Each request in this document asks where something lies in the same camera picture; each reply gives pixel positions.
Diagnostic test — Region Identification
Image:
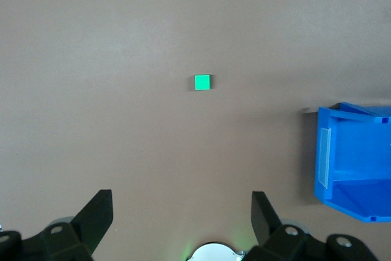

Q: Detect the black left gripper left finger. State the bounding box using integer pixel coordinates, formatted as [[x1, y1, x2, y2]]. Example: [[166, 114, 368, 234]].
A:
[[0, 189, 114, 261]]

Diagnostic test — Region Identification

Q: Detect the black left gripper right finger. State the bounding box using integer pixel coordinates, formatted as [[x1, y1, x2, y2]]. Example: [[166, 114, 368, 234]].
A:
[[241, 191, 380, 261]]

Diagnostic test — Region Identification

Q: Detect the green cube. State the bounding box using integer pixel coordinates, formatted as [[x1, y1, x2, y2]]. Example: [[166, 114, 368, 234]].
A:
[[193, 73, 214, 92]]

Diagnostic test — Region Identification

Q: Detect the blue plastic storage bin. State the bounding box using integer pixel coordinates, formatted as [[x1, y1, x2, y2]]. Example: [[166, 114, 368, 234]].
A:
[[313, 102, 391, 223]]

